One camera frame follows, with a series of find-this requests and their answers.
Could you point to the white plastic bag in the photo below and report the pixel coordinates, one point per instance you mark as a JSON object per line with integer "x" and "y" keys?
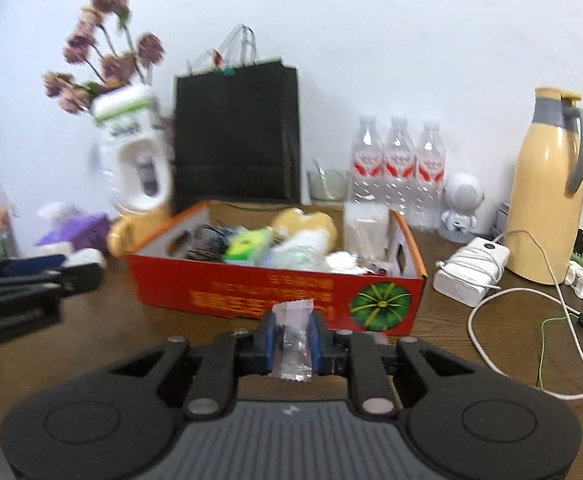
{"x": 341, "y": 261}

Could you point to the translucent white plastic bottle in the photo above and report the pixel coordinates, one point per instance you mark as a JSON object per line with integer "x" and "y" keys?
{"x": 366, "y": 230}

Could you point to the red and orange cardboard box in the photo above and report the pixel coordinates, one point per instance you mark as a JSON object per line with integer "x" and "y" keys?
{"x": 221, "y": 295}

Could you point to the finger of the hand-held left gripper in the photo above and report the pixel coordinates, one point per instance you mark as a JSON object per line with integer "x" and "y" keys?
{"x": 31, "y": 265}
{"x": 71, "y": 282}

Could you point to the black paper bag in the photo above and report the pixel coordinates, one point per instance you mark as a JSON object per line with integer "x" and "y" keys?
{"x": 236, "y": 135}

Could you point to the iridescent plastic wrap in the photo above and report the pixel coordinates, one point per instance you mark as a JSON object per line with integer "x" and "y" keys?
{"x": 296, "y": 258}

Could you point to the green binder clip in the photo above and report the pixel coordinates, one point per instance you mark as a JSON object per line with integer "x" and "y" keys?
{"x": 228, "y": 70}

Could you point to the small grey box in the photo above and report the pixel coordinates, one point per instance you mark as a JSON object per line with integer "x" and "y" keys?
{"x": 503, "y": 217}

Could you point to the clear water bottle red label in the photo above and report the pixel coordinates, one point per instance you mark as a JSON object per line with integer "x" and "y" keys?
{"x": 429, "y": 170}
{"x": 399, "y": 165}
{"x": 366, "y": 165}

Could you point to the white charger brick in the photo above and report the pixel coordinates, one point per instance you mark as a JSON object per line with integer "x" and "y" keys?
{"x": 456, "y": 287}

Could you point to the dried pink flowers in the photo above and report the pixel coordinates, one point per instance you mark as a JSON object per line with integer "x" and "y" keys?
{"x": 116, "y": 65}

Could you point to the yellow mug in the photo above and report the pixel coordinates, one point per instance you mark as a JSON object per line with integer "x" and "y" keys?
{"x": 131, "y": 232}

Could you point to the white robot-shaped speaker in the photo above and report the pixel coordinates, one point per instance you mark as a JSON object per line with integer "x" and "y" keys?
{"x": 461, "y": 200}

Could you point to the white straw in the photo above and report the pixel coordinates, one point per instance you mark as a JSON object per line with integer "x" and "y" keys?
{"x": 320, "y": 170}

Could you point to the white detergent jug vase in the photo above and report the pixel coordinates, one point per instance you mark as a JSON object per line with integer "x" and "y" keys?
{"x": 131, "y": 160}

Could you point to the clear glass cup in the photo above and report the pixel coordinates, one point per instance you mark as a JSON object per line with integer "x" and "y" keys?
{"x": 329, "y": 190}

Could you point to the yellow-green packet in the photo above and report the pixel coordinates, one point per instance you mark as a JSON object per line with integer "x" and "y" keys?
{"x": 246, "y": 247}

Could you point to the yellow thermos jug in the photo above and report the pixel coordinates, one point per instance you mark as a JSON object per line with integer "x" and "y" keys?
{"x": 541, "y": 195}

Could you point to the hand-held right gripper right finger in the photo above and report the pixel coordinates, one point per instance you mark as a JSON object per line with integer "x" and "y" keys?
{"x": 315, "y": 345}

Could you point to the clear candy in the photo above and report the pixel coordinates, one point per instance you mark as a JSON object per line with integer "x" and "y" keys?
{"x": 294, "y": 345}

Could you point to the purple tissue pack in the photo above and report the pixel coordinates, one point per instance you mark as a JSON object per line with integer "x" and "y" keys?
{"x": 76, "y": 230}

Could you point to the white and yellow plush sheep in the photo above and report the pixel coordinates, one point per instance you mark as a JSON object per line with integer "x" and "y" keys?
{"x": 306, "y": 225}

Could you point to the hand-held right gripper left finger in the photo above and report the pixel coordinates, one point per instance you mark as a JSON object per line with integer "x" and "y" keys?
{"x": 270, "y": 345}

